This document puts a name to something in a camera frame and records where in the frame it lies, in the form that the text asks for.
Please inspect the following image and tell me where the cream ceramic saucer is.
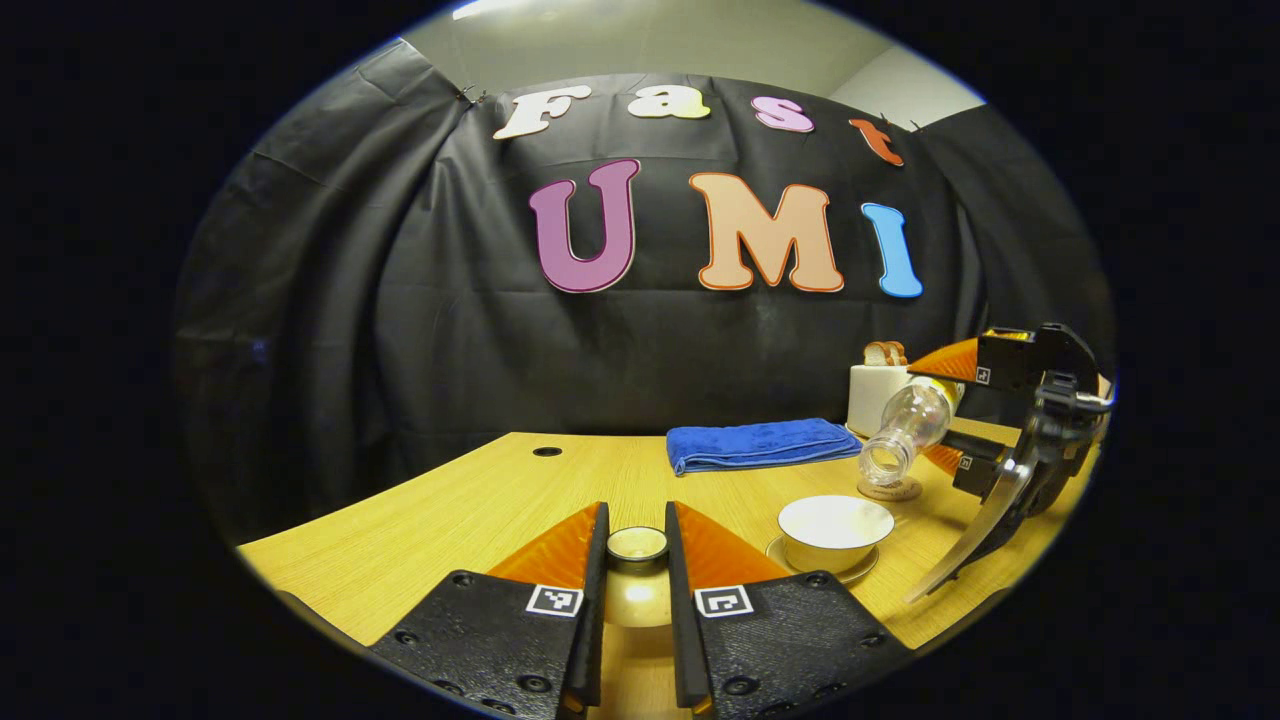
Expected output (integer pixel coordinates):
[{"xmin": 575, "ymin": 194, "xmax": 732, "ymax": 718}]
[{"xmin": 765, "ymin": 535, "xmax": 881, "ymax": 587}]

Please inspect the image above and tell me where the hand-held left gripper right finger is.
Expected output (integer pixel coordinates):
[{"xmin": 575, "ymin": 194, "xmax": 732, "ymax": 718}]
[{"xmin": 664, "ymin": 500, "xmax": 916, "ymax": 720}]

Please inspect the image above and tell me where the cream toaster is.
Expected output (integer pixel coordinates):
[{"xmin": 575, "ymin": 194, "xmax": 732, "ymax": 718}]
[{"xmin": 847, "ymin": 364, "xmax": 916, "ymax": 439}]

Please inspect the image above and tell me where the cream teacup lid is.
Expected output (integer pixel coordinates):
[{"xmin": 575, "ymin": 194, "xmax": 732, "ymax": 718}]
[{"xmin": 600, "ymin": 526, "xmax": 673, "ymax": 629}]

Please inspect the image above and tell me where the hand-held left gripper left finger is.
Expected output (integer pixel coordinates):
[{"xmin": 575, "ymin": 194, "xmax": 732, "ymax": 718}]
[{"xmin": 368, "ymin": 502, "xmax": 611, "ymax": 720}]

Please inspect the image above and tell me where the folded blue towel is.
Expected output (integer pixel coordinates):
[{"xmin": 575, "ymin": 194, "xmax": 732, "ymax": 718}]
[{"xmin": 666, "ymin": 418, "xmax": 863, "ymax": 477}]

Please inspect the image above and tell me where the clear plastic water bottle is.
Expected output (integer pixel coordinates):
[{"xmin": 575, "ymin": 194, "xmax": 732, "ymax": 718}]
[{"xmin": 858, "ymin": 376, "xmax": 966, "ymax": 489}]

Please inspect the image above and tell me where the black backdrop cloth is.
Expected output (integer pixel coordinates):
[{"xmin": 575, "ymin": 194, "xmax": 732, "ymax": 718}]
[{"xmin": 170, "ymin": 40, "xmax": 1116, "ymax": 546}]

